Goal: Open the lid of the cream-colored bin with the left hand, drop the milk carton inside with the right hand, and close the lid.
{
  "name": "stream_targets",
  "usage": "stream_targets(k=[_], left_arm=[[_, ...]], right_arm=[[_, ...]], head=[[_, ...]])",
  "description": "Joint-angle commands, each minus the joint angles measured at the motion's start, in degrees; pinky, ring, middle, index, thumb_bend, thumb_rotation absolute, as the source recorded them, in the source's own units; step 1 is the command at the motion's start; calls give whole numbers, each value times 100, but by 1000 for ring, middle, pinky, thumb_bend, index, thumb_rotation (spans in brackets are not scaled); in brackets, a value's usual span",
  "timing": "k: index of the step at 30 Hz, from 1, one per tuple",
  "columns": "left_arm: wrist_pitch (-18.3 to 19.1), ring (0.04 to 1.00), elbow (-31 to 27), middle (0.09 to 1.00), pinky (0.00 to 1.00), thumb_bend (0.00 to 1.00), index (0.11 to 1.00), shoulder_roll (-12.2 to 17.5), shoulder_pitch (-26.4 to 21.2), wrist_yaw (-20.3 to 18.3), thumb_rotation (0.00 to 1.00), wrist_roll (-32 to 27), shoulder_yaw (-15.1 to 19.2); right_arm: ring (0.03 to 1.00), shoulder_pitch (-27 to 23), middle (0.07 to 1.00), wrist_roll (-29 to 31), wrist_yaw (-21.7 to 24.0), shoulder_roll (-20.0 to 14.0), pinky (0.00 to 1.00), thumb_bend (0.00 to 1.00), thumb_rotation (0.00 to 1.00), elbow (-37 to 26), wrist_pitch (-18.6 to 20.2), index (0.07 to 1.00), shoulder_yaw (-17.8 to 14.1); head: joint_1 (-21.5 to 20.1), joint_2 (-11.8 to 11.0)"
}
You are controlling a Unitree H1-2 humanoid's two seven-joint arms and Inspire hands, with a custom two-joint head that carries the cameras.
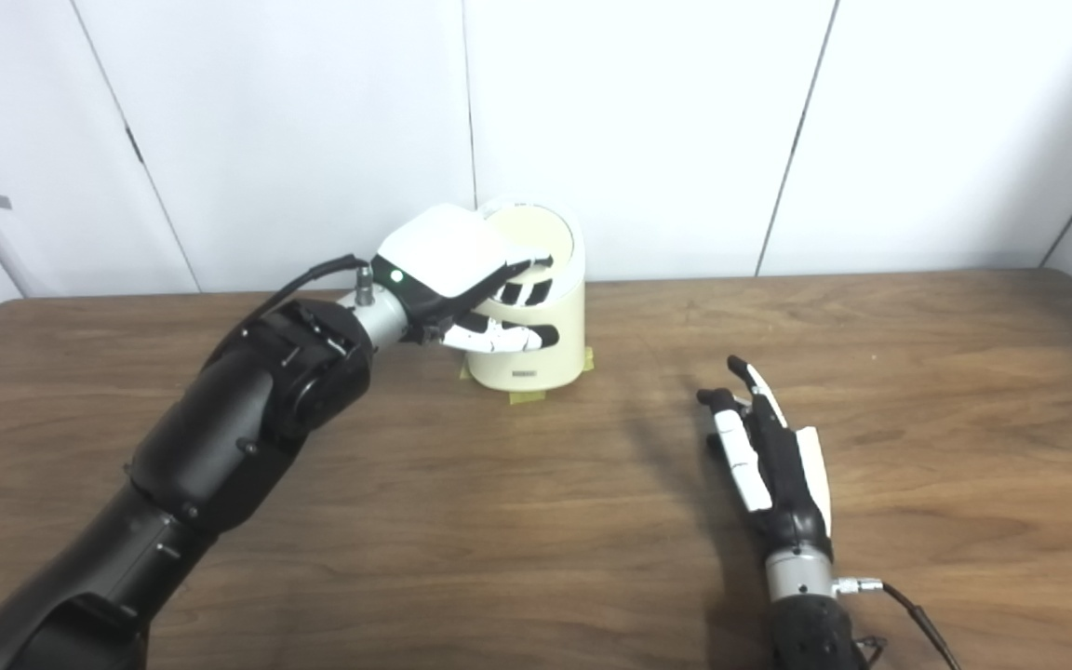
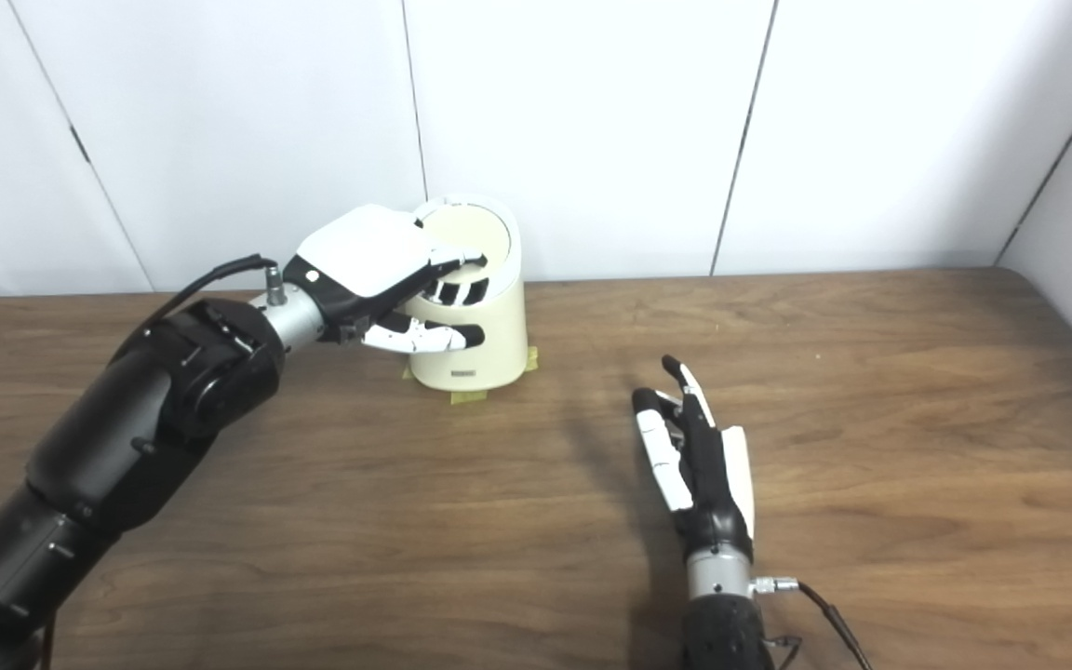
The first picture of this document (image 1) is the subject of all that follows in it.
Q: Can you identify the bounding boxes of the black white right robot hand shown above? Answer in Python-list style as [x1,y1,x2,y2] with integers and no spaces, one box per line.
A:
[696,355,833,564]

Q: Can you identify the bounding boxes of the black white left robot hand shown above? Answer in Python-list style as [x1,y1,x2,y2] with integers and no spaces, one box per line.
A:
[373,203,560,355]

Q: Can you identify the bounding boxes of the round cream bin lid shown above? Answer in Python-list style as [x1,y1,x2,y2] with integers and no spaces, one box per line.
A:
[483,205,576,280]

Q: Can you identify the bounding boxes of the cream-colored cylindrical bin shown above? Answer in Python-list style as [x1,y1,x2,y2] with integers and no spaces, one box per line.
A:
[459,196,586,393]

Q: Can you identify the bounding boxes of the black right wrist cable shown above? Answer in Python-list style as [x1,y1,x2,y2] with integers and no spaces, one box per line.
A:
[834,577,960,670]

